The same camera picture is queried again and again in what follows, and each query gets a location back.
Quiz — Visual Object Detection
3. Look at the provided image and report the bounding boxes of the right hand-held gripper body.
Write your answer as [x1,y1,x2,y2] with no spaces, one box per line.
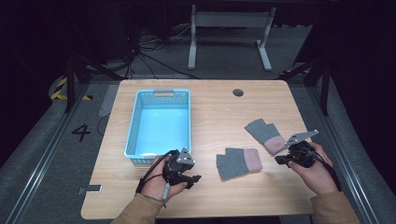
[284,130,320,169]

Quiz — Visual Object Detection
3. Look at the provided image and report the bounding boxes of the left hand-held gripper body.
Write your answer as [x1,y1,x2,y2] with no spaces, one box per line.
[162,147,196,185]

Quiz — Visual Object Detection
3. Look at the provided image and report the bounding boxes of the grey and pink sock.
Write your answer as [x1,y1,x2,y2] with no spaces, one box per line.
[244,118,287,156]
[216,147,263,182]

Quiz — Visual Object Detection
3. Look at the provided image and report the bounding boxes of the light blue plastic basket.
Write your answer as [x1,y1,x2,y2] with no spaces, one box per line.
[123,89,191,165]

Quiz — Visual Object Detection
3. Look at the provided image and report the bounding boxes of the person's left hand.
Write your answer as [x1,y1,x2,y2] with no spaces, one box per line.
[140,155,189,203]

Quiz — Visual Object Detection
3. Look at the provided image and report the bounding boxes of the person's right hand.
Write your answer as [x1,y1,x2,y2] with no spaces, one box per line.
[288,142,339,197]

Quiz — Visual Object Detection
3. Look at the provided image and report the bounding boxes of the black metal stand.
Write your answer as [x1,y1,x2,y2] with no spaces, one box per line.
[277,56,332,117]
[63,53,126,114]

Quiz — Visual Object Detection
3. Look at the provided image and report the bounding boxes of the grey floor tape strip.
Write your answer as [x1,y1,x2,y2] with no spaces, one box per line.
[98,84,120,118]

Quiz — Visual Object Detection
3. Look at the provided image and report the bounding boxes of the yellow and black floor tape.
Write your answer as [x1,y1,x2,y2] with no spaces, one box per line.
[50,77,93,102]

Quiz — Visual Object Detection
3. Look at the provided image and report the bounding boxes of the left hand-held gripper black cable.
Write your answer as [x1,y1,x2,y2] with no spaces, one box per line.
[135,149,173,194]

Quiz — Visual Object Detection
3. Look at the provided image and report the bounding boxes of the hand-held gripper black cable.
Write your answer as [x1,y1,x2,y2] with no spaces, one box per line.
[135,149,173,194]
[303,147,343,192]

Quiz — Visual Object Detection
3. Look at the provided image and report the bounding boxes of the right hand-held gripper black cable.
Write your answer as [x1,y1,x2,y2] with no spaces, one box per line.
[303,147,343,192]

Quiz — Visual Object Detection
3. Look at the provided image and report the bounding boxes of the aluminium floor rail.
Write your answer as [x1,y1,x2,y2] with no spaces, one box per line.
[305,84,380,224]
[3,82,93,224]

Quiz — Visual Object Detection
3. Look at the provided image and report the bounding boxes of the thin black floor cable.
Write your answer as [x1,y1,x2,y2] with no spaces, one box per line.
[96,113,111,137]

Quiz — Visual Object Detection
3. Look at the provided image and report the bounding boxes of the tangle of black floor cables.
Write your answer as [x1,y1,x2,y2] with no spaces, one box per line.
[123,21,201,80]

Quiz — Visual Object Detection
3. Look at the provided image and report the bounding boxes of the white metal desk frame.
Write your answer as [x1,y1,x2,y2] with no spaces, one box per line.
[187,4,277,72]

